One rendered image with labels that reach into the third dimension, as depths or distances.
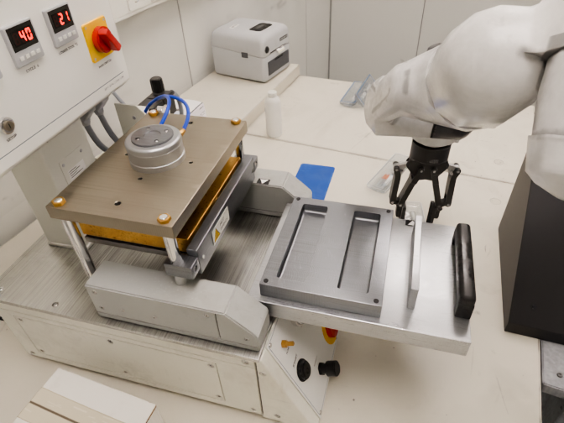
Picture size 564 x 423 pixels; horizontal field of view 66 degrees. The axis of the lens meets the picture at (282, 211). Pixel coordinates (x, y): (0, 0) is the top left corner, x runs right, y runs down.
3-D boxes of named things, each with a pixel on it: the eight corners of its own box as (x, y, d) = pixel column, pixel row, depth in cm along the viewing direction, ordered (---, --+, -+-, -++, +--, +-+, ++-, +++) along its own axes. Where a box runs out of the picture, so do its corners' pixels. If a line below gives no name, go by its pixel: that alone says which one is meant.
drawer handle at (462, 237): (453, 317, 56) (461, 297, 54) (451, 240, 67) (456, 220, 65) (470, 320, 56) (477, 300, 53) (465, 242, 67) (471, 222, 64)
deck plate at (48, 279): (-19, 299, 68) (-21, 295, 68) (107, 174, 94) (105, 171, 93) (258, 363, 58) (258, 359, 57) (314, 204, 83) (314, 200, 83)
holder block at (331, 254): (259, 295, 60) (258, 283, 59) (295, 207, 75) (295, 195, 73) (379, 318, 57) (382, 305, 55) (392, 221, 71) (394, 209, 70)
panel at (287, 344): (319, 419, 68) (264, 347, 59) (348, 279, 90) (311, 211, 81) (331, 420, 67) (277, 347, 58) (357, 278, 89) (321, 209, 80)
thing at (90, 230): (86, 242, 63) (62, 189, 57) (159, 160, 79) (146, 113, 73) (194, 261, 59) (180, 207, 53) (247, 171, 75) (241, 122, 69)
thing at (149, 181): (32, 249, 62) (-10, 174, 54) (141, 141, 85) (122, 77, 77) (185, 279, 57) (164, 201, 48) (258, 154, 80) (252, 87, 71)
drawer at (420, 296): (248, 315, 62) (242, 279, 58) (287, 218, 79) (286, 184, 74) (464, 360, 56) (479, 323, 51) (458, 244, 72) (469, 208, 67)
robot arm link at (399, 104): (543, 27, 45) (477, 85, 75) (362, 21, 49) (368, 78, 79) (525, 134, 46) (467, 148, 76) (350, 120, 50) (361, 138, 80)
